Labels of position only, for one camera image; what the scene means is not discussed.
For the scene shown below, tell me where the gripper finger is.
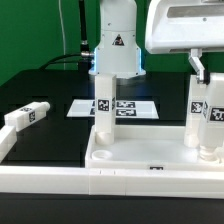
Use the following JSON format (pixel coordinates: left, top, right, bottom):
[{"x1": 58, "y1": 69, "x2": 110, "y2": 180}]
[{"x1": 188, "y1": 49, "x2": 209, "y2": 84}]

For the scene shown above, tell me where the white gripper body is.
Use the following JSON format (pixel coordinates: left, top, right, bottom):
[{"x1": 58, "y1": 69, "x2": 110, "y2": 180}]
[{"x1": 145, "y1": 0, "x2": 224, "y2": 54}]

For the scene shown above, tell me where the white desk top tray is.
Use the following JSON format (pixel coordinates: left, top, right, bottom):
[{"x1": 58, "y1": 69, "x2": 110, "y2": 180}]
[{"x1": 85, "y1": 125, "x2": 224, "y2": 172}]

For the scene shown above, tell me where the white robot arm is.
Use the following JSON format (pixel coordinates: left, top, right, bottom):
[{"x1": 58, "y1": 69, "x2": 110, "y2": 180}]
[{"x1": 89, "y1": 0, "x2": 224, "y2": 83}]

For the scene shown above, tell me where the fiducial marker sheet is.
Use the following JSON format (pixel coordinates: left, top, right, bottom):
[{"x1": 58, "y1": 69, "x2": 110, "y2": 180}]
[{"x1": 67, "y1": 99, "x2": 159, "y2": 119}]

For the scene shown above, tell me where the black cable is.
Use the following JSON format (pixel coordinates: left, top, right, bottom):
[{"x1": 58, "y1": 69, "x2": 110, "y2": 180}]
[{"x1": 39, "y1": 0, "x2": 96, "y2": 70}]

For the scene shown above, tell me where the white cable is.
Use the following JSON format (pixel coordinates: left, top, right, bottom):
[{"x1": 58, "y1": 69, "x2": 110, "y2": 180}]
[{"x1": 58, "y1": 0, "x2": 68, "y2": 70}]

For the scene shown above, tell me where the white U-shaped fence frame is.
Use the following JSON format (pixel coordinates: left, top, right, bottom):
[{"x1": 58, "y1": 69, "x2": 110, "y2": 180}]
[{"x1": 0, "y1": 125, "x2": 224, "y2": 200}]

